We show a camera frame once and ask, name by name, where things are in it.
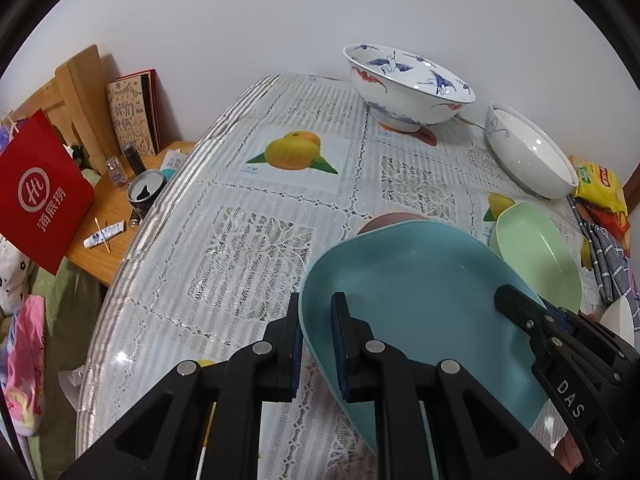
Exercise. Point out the red book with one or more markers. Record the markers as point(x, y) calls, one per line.
point(156, 95)

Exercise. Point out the illustrated book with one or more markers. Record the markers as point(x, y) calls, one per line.
point(130, 115)

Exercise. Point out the red paper bag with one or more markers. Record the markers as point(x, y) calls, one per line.
point(45, 195)

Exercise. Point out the red snack bag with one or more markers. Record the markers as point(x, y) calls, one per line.
point(612, 222)

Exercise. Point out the small plain white bowl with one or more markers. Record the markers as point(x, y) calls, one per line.
point(620, 317)

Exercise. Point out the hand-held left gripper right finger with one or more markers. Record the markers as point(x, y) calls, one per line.
point(341, 355)

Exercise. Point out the crumpled white paper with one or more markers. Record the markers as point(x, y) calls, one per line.
point(70, 382)

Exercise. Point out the grey checked cloth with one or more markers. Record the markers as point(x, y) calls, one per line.
point(607, 265)

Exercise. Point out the small glass bottle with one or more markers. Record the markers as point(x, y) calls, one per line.
point(117, 175)

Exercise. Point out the large crane pattern bowl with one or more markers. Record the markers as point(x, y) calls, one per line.
point(400, 95)

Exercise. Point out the light blue bowl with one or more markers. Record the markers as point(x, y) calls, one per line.
point(415, 285)

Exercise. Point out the white plush toy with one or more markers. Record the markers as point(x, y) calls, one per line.
point(12, 280)

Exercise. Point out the reddish brown bowl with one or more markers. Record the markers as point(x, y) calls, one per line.
point(390, 220)

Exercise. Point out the white tissue packet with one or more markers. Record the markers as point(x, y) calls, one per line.
point(172, 162)

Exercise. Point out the wooden side table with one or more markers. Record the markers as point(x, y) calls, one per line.
point(105, 265)

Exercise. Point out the light green bowl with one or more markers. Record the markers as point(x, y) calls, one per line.
point(535, 255)

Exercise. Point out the yellow snack bag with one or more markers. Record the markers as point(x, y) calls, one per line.
point(600, 185)

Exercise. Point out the white bowl with grey pattern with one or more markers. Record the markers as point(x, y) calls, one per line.
point(525, 160)

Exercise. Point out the white ointment tube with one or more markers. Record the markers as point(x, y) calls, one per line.
point(105, 234)

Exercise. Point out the dark drink can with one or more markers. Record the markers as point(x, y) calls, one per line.
point(145, 195)

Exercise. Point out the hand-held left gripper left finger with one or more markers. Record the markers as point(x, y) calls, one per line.
point(296, 360)

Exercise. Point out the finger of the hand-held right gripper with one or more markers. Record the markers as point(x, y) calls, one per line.
point(520, 310)
point(590, 340)

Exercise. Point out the black cylinder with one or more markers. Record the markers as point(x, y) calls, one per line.
point(134, 160)

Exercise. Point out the pink patterned cloth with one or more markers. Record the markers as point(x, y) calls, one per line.
point(25, 360)

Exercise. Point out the cotton swab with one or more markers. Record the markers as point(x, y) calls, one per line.
point(103, 235)

